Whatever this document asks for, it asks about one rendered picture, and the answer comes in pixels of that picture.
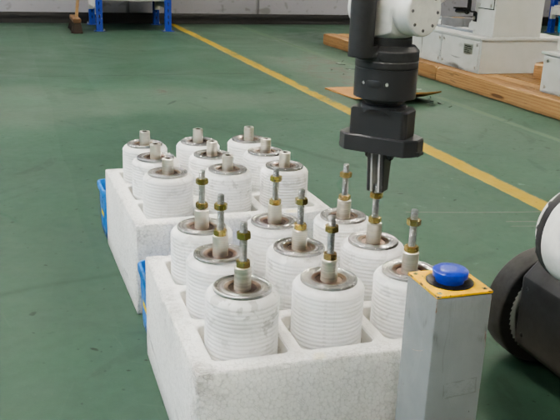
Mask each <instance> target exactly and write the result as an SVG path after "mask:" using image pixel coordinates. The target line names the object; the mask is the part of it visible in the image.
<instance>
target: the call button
mask: <svg viewBox="0 0 560 420"><path fill-rule="evenodd" d="M468 274H469V271H468V270H467V269H466V268H465V267H464V266H462V265H460V264H456V263H452V262H441V263H438V264H436V265H435V266H433V268H432V275H433V276H434V277H435V280H436V281H437V282H438V283H440V284H442V285H446V286H453V287H455V286H460V285H463V284H464V281H466V280H468Z"/></svg>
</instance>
